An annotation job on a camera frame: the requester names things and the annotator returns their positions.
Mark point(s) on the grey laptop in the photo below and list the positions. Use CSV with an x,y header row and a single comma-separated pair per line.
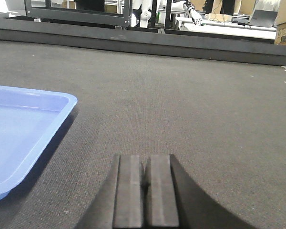
x,y
263,18

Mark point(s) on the blue plastic tray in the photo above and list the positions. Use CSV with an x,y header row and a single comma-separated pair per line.
x,y
29,119

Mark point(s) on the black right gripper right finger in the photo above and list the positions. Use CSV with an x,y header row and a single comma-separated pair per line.
x,y
175,201

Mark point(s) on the white humanoid robot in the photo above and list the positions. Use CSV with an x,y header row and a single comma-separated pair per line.
x,y
142,11

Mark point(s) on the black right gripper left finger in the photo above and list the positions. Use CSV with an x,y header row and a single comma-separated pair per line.
x,y
119,202

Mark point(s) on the white background table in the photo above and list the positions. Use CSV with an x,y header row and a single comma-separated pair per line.
x,y
226,28

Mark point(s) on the black metal rack frame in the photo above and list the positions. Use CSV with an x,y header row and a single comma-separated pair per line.
x,y
47,11

